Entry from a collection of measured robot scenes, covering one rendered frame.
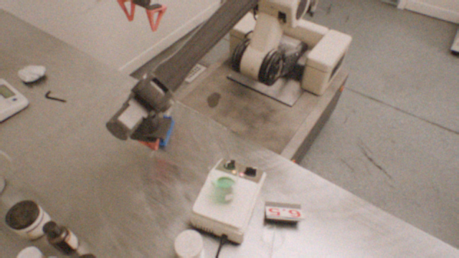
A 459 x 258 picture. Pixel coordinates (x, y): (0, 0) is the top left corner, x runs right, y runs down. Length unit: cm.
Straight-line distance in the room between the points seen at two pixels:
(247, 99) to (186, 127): 69
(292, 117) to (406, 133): 90
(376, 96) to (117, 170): 189
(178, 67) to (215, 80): 106
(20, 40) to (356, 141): 179
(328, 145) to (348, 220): 115
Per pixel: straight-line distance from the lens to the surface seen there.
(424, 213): 193
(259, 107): 157
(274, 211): 80
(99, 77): 121
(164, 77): 66
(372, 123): 219
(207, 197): 73
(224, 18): 63
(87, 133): 103
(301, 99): 165
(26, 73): 128
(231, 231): 72
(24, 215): 85
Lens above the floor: 148
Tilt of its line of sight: 50 degrees down
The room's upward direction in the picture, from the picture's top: 1 degrees clockwise
